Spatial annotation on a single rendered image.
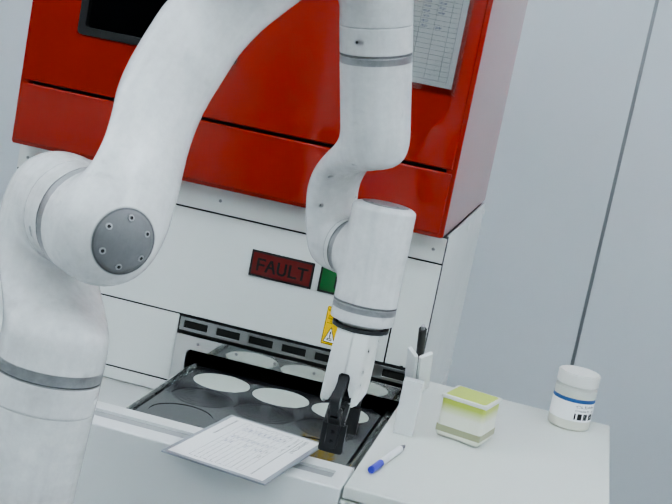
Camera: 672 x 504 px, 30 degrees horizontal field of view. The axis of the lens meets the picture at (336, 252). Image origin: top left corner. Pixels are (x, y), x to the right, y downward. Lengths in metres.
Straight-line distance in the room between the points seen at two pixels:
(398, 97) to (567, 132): 2.14
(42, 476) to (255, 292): 0.94
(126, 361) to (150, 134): 1.09
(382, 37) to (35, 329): 0.53
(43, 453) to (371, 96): 0.56
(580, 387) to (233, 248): 0.66
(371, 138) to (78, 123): 0.88
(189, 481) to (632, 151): 2.22
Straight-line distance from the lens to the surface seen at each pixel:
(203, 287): 2.31
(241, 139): 2.20
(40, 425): 1.40
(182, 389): 2.14
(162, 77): 1.37
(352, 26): 1.52
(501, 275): 3.70
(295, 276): 2.25
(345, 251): 1.61
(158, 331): 2.35
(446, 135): 2.13
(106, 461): 1.74
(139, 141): 1.34
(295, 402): 2.18
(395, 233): 1.58
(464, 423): 1.92
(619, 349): 3.72
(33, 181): 1.40
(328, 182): 1.62
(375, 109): 1.53
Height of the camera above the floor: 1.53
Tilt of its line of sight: 10 degrees down
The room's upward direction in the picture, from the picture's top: 11 degrees clockwise
